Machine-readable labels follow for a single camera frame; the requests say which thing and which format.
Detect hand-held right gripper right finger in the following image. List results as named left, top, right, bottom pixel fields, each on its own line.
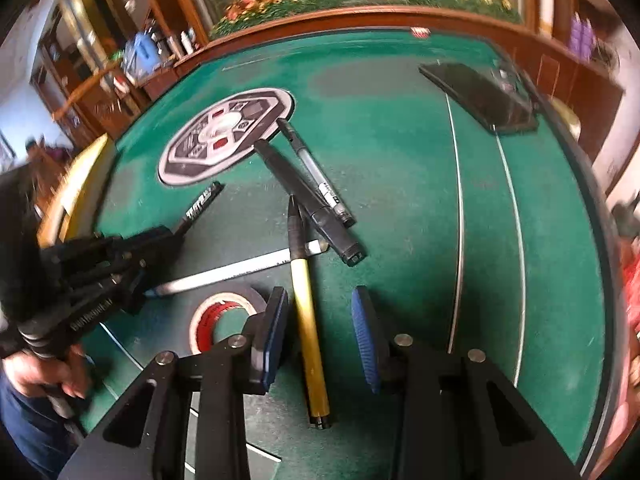
left=350, top=286, right=581, bottom=480

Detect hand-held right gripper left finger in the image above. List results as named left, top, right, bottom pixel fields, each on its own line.
left=60, top=286, right=290, bottom=480

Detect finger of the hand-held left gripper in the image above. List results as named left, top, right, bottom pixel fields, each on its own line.
left=92, top=225, right=187, bottom=271
left=75, top=265, right=161, bottom=316

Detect yellow and black pen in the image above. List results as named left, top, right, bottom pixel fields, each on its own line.
left=286, top=195, right=332, bottom=430

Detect black marker white print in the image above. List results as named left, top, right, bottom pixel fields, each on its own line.
left=181, top=181, right=224, bottom=236

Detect yellow cardboard box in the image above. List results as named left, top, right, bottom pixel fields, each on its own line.
left=37, top=132, right=117, bottom=248

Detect person's left hand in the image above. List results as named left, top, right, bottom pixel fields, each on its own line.
left=2, top=345, right=93, bottom=401

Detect black tape roll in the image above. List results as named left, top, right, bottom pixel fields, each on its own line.
left=189, top=282, right=268, bottom=361

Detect round table control panel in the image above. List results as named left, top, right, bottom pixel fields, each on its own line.
left=157, top=87, right=296, bottom=187

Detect thick black marker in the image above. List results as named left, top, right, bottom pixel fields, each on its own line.
left=252, top=139, right=367, bottom=266

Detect person's blue trousers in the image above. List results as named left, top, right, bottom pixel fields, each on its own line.
left=0, top=385, right=86, bottom=476

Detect grey pen white label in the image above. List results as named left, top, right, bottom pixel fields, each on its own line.
left=276, top=119, right=357, bottom=227

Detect wooden chair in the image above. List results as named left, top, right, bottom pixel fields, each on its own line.
left=50, top=55, right=146, bottom=126

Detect blue thermos jug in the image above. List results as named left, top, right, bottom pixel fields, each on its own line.
left=122, top=32, right=161, bottom=81

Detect black smartphone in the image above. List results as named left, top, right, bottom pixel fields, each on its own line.
left=417, top=62, right=540, bottom=136

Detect red plastic bag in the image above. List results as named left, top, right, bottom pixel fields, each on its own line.
left=617, top=240, right=640, bottom=321

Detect thin-framed eyeglasses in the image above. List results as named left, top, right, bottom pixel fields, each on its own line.
left=492, top=60, right=531, bottom=96

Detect wooden cabinet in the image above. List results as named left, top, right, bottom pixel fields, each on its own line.
left=520, top=35, right=626, bottom=161

